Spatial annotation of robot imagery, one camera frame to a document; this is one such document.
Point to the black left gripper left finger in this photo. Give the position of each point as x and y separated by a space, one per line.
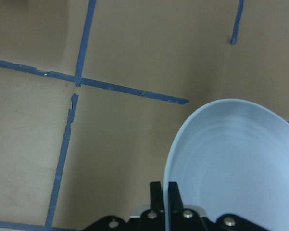
151 219

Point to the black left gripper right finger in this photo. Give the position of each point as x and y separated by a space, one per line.
181 218

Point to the blue plate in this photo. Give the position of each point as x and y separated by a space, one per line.
231 156

